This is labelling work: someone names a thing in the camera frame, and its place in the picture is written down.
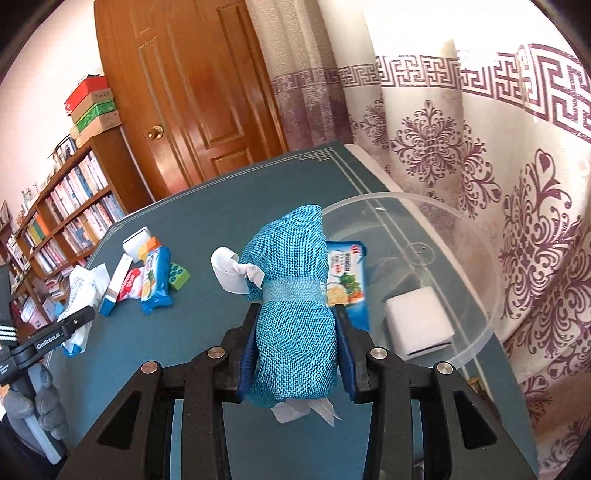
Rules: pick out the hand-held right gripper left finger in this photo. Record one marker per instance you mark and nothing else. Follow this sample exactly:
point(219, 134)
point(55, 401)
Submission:
point(247, 355)

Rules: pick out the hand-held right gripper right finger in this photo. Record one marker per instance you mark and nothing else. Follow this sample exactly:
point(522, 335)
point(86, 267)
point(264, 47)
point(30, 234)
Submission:
point(346, 364)

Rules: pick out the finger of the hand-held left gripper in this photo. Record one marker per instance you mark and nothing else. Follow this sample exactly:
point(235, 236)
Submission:
point(76, 323)

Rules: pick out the white medicine box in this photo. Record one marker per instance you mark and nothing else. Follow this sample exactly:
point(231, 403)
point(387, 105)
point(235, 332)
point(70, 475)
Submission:
point(113, 295)

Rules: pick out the teal towel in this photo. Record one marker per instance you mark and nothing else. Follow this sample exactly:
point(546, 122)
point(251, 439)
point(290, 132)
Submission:
point(291, 300)

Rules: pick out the blue cracker packet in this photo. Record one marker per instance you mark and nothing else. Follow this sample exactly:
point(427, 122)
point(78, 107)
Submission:
point(154, 281)
point(346, 286)

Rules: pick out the white square box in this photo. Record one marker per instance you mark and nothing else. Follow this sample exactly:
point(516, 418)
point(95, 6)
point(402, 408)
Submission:
point(415, 318)

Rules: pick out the green dotted toy block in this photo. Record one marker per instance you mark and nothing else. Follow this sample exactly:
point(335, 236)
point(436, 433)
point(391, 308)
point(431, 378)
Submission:
point(178, 276)

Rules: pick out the clear plastic basin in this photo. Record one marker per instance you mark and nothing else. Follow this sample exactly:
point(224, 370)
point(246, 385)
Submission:
point(415, 221)

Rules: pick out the red snack packet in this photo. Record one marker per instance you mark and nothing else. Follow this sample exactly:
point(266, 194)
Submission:
point(131, 286)

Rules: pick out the small white box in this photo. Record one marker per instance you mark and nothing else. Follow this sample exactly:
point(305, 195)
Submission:
point(134, 242)

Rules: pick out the orange toy block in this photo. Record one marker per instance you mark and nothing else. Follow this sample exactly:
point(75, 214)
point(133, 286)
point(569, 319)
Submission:
point(150, 248)

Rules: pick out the rows of books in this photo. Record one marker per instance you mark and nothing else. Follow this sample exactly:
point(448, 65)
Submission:
point(78, 184)

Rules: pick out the wooden bookshelf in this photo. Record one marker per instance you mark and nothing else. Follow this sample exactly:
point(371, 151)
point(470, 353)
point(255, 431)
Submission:
point(124, 175)

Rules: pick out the brass door knob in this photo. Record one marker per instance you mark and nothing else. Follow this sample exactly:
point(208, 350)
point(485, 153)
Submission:
point(154, 133)

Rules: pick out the red box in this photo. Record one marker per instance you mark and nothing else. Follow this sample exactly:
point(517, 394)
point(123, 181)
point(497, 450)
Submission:
point(85, 92)

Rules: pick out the white purple patterned curtain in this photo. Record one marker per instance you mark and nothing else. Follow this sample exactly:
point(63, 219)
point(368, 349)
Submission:
point(461, 161)

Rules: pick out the brown wooden door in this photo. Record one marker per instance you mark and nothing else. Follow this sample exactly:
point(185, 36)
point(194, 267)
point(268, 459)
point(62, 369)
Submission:
point(207, 92)

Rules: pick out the sheer purple patterned curtain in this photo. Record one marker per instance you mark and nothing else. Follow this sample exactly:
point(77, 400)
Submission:
point(300, 69)

